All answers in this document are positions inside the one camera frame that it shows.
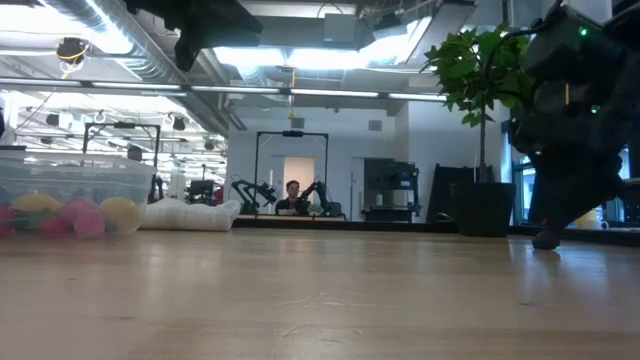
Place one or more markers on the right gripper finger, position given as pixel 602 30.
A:
pixel 570 190

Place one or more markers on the green plant in black pot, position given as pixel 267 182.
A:
pixel 482 210

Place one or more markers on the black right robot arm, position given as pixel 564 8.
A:
pixel 565 45

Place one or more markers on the red strawberry with green leaves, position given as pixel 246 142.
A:
pixel 52 228

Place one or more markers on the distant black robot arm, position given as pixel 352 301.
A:
pixel 320 192
pixel 250 192

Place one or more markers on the dark blackberry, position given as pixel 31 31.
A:
pixel 546 242

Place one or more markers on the white cup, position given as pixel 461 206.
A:
pixel 602 225

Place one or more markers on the grey ceiling unit box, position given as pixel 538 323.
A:
pixel 341 30

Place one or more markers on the black equipment cabinet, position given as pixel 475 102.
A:
pixel 392 185

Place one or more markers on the black aluminium rig frame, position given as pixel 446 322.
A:
pixel 400 226

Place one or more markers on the clear plastic tupperware container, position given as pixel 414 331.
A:
pixel 75 170

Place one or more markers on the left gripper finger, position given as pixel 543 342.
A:
pixel 200 22

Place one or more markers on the distant black workstation frame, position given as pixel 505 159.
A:
pixel 122 125
pixel 292 133

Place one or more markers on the white plaid folded cloth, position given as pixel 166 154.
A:
pixel 200 216

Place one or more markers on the black leaning board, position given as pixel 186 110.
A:
pixel 442 192

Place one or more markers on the grey wall box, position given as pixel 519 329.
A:
pixel 297 123

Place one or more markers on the long linear ceiling light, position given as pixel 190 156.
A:
pixel 240 90

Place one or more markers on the yellow cup stack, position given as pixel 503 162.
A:
pixel 587 222

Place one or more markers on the distant black monitor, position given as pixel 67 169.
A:
pixel 201 190

